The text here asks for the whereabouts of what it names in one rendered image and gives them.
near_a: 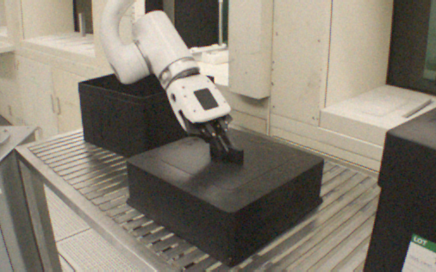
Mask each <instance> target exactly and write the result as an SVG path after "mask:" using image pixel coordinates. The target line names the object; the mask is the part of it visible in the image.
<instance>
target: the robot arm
mask: <svg viewBox="0 0 436 272"><path fill-rule="evenodd" d="M135 1H136V0H108V1H107V3H106V5H105V8H104V11H103V16H102V19H101V21H100V30H99V31H100V39H99V40H100V43H101V46H102V48H103V51H104V55H105V57H106V59H107V60H108V61H109V64H110V66H111V67H112V70H113V72H114V73H115V75H116V76H117V78H118V80H120V81H121V82H122V83H124V84H131V83H136V82H138V81H140V80H141V79H143V77H146V76H148V75H150V74H152V73H155V74H156V75H157V77H158V78H159V81H160V82H161V83H162V85H163V87H164V88H165V90H167V94H168V96H169V99H170V103H171V105H172V108H173V110H174V112H175V114H176V116H177V118H178V119H179V121H180V123H181V125H182V126H183V128H184V129H185V130H186V131H187V134H188V135H189V137H198V138H199V139H202V140H203V141H204V142H205V143H207V144H210V145H211V146H212V148H213V150H214V152H215V154H216V156H217V157H218V158H219V159H223V158H224V157H225V156H226V155H227V154H228V153H229V150H228V148H227V146H226V145H225V143H226V144H229V145H232V146H236V145H234V143H233V142H232V140H231V139H230V138H229V135H228V133H227V132H228V129H227V125H228V124H229V123H230V121H231V120H232V119H233V118H232V117H231V116H230V115H229V113H230V111H231V110H230V107H229V105H228V104H227V101H226V100H225V98H224V97H223V96H222V94H221V92H220V91H219V90H218V89H217V88H216V87H215V85H214V84H213V83H212V82H211V81H210V80H209V78H208V77H207V76H206V75H203V74H201V73H200V68H199V66H198V65H197V63H196V61H195V60H194V59H193V57H192V55H191V54H190V52H189V50H188V48H187V47H186V45H185V44H184V42H183V41H182V39H181V37H180V36H179V34H178V33H177V31H176V30H175V28H174V26H173V24H172V23H171V20H170V19H169V18H168V17H167V15H166V13H165V12H163V11H159V10H155V11H153V12H150V13H148V14H146V15H144V16H142V17H140V18H139V19H138V20H137V21H136V22H135V23H134V25H133V27H132V35H133V37H134V38H135V39H136V41H134V42H132V43H130V44H128V45H126V46H125V45H124V44H123V43H122V41H121V38H120V35H119V34H120V32H119V25H120V20H121V17H122V15H124V13H125V12H126V10H127V9H128V8H129V7H130V6H131V5H132V4H133V3H134V2H135ZM0 21H1V19H0ZM0 27H1V26H0ZM218 125H219V127H218ZM9 138H10V133H9V130H8V129H6V128H1V127H0V145H2V144H4V143H5V142H6V141H8V140H9Z"/></svg>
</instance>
